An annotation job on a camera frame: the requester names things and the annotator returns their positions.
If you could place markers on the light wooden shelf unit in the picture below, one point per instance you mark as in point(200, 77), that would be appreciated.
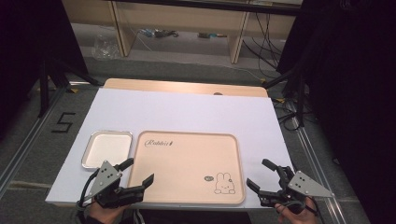
point(174, 18)

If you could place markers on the aluminium floor rail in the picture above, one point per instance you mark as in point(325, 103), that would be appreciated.
point(314, 161)
point(29, 137)

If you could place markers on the black metal stand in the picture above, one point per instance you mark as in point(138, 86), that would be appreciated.
point(300, 96)
point(43, 90)

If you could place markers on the person's dark clothing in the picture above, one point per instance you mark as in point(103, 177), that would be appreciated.
point(193, 217)

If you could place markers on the person's right hand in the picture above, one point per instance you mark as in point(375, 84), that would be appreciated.
point(299, 218)

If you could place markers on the white foam board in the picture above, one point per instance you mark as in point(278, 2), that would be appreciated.
point(186, 112)

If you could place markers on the power strip with plugs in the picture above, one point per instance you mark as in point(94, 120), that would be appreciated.
point(162, 33)

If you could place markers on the black curtain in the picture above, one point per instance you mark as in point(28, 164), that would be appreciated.
point(28, 40)
point(355, 93)

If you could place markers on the clear plastic bag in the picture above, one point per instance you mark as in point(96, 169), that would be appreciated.
point(105, 46)

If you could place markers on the small dark device on floor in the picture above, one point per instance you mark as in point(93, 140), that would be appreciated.
point(211, 35)

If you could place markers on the person's left hand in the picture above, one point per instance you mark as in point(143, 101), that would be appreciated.
point(104, 215)

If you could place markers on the large pink rabbit-print tray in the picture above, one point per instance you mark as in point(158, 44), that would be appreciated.
point(186, 168)

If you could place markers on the small white metal-rimmed tray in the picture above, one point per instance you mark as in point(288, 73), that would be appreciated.
point(106, 150)

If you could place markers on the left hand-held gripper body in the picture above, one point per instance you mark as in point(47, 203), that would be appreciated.
point(107, 179)

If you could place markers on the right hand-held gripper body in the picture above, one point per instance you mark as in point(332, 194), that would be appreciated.
point(303, 185)

